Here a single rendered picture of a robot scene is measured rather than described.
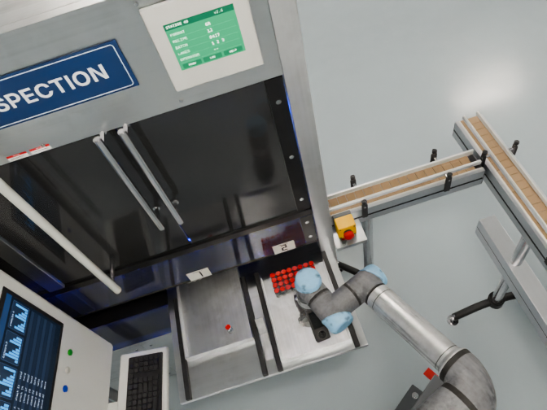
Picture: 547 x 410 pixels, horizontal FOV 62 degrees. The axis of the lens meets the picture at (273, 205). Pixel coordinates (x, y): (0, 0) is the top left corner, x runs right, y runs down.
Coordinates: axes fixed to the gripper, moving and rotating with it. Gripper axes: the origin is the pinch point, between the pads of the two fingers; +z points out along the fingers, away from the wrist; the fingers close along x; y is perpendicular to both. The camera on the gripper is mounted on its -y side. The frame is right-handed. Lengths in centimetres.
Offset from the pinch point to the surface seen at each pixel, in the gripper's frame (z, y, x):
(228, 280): 17.0, 34.7, 23.5
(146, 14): -101, 38, 19
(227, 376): 16.1, -1.8, 33.5
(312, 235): -2.5, 31.7, -12.1
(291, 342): 13.7, 1.0, 7.8
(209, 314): 17.3, 23.4, 34.3
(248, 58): -86, 36, 1
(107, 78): -89, 39, 32
